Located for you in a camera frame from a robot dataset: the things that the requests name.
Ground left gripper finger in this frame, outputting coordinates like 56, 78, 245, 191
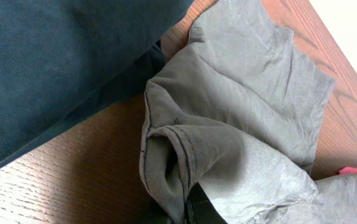
185, 183, 226, 224

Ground grey cotton shorts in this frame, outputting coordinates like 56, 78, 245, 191
139, 1, 357, 223

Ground red printed t-shirt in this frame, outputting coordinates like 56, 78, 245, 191
338, 167, 357, 175

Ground folded navy blue shorts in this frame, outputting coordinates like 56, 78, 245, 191
0, 0, 191, 168

